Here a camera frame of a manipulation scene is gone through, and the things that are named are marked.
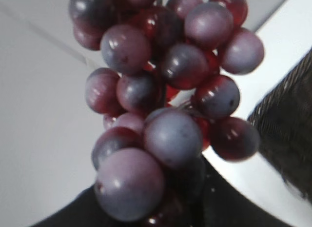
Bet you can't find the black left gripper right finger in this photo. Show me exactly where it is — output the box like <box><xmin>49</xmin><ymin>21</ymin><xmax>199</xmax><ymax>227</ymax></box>
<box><xmin>187</xmin><ymin>156</ymin><xmax>312</xmax><ymax>227</ymax></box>

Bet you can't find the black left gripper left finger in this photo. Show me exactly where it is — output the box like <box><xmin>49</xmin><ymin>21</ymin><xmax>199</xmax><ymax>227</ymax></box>
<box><xmin>30</xmin><ymin>183</ymin><xmax>115</xmax><ymax>227</ymax></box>

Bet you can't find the purple grape bunch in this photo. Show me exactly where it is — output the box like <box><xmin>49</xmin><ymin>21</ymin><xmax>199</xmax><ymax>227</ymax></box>
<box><xmin>69</xmin><ymin>0</ymin><xmax>264</xmax><ymax>227</ymax></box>

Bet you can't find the black woven basket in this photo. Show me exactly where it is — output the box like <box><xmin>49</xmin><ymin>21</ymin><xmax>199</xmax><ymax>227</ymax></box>
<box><xmin>248</xmin><ymin>51</ymin><xmax>312</xmax><ymax>203</ymax></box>

